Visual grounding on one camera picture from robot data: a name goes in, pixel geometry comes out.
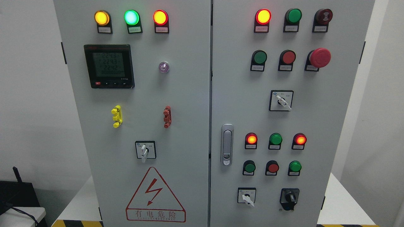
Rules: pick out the red emergency stop button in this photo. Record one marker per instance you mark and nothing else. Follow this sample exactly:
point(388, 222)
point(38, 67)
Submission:
point(317, 59)

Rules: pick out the red lit indicator lower left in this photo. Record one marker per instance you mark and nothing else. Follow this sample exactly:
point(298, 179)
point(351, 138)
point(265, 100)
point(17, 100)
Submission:
point(251, 141)

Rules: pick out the silver door latch handle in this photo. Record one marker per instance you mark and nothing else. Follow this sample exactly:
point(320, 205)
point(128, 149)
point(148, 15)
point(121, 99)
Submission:
point(227, 131)

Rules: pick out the red push button second row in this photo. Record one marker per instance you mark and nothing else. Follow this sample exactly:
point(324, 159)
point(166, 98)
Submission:
point(286, 60)

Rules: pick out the yellow indicator light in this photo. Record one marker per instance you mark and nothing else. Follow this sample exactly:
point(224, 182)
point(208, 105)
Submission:
point(103, 21)

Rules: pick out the white rotary switch upper right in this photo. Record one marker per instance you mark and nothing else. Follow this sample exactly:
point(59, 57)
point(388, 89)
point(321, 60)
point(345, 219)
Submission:
point(281, 100)

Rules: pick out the white device with cable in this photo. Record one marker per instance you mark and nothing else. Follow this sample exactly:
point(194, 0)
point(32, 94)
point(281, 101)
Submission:
point(22, 216)

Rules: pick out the white rotary switch bottom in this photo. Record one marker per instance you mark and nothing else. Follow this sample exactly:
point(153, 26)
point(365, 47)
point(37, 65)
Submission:
point(246, 195)

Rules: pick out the black box with antenna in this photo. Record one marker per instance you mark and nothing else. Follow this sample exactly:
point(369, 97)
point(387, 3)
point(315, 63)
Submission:
point(17, 194)

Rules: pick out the green push button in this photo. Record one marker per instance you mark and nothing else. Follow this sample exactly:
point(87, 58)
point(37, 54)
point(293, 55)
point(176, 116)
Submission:
point(294, 168)
point(292, 19)
point(249, 168)

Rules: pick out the red terminal connector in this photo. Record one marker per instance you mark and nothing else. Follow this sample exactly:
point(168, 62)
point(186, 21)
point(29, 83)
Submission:
point(167, 116)

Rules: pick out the green lit indicator light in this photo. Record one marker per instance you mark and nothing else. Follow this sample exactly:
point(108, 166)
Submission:
point(133, 22)

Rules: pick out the red push button lower middle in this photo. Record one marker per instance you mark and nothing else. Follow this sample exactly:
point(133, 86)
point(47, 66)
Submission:
point(272, 168)

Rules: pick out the red electrical hazard sticker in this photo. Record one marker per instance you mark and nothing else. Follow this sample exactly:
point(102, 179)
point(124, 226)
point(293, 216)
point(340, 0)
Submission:
point(155, 201)

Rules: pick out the red lit indicator light left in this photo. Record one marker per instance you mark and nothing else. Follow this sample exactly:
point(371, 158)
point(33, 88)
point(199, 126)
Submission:
point(161, 21)

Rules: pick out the white rotary selector switch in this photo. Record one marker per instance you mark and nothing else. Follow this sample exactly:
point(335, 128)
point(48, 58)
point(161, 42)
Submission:
point(145, 150)

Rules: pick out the grey electrical control cabinet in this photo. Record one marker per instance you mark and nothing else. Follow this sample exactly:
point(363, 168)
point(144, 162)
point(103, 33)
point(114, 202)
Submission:
point(209, 49)

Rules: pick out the dark red buzzer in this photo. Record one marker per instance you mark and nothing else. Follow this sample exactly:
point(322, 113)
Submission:
point(321, 21)

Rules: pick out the green push button second row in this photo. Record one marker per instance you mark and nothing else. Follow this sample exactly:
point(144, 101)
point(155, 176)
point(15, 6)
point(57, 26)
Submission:
point(258, 60)

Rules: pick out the small clear bulb light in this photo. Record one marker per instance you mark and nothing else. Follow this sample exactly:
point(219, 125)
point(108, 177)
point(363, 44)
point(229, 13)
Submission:
point(164, 67)

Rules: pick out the green push button lower right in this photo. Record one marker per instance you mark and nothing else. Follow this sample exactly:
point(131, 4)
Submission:
point(294, 168)

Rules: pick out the red lit indicator lower right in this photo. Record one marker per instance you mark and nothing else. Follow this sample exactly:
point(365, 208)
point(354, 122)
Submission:
point(299, 141)

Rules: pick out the green push button lower left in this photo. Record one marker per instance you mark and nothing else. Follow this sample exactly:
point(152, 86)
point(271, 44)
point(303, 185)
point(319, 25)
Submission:
point(249, 168)

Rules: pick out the black key selector switch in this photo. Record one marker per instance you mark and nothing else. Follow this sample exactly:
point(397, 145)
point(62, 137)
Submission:
point(289, 198)

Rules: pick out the green indicator lower middle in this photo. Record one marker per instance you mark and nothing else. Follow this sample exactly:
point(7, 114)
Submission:
point(275, 141)

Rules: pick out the red lit indicator top right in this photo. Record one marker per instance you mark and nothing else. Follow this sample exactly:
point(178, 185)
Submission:
point(261, 21)

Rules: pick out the green push button top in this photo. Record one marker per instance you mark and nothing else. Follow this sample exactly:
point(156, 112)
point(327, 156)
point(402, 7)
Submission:
point(292, 19)

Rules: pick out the black digital power meter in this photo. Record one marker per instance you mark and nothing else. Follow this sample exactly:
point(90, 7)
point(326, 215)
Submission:
point(109, 66)

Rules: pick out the yellow terminal connector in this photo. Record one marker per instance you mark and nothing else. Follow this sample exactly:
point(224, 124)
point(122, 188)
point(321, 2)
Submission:
point(117, 116)

